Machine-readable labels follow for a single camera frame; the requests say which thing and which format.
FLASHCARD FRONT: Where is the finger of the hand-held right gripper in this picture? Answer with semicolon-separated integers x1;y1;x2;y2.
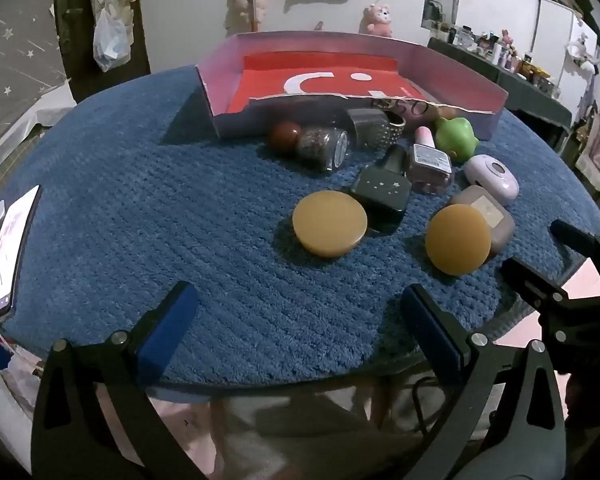
500;257;571;311
550;219;600;266

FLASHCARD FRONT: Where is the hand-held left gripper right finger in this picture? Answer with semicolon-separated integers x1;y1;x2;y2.
401;283;567;480

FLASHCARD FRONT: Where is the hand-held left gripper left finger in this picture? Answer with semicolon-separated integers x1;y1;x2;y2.
31;281;208;480

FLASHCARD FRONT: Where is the taupe square case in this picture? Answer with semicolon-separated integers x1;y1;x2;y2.
447;185;516;256

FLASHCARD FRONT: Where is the yellow round disc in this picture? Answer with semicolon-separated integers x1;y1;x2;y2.
292;191;369;260
425;204;492;277

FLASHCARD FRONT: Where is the lilac compact case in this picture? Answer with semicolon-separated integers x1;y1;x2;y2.
462;154;521;206

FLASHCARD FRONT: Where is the black star-print nail polish bottle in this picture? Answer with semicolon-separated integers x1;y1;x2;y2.
349;144;413;235

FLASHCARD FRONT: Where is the pink-capped nail polish bottle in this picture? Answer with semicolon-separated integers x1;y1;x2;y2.
407;126;455;195

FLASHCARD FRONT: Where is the green frog toy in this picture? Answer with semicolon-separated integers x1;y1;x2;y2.
434;116;481;163

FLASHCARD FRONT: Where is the beaded ring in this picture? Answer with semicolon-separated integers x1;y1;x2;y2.
382;110;410;138

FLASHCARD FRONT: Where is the clear glass cup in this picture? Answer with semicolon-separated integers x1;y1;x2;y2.
347;107;396;150

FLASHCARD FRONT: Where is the brown ball-capped glitter bottle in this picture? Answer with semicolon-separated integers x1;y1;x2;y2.
268;121;351;175

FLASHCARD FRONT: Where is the cardboard box with red lining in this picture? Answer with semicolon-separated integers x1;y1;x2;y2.
195;31;510;141

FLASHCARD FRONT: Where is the blue fluffy mat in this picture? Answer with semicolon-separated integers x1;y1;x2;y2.
0;65;600;401

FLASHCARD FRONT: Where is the dark cloth-covered table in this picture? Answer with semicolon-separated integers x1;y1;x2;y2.
426;36;573;126

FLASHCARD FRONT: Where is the smartphone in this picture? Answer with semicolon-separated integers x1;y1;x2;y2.
0;185;42;328

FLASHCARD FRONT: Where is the white hanging bag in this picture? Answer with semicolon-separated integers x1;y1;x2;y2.
565;32;600;68

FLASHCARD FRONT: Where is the cluster of bottles and jars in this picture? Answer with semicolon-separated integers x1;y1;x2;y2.
432;22;563;98

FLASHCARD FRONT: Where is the white cabinet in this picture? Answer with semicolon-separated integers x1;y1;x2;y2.
532;0;600;121

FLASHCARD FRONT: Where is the hanging clear plastic bag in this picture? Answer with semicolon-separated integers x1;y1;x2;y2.
92;5;133;73

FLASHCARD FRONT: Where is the pink bear plush toy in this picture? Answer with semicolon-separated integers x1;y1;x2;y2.
362;2;395;38

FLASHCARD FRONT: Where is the star-printed cloth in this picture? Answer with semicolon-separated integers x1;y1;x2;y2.
0;0;76;161

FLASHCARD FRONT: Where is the pale pink plush toy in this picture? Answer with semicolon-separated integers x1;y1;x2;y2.
230;0;270;31

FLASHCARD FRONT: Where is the black cable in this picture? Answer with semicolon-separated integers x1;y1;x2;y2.
411;374;441;438

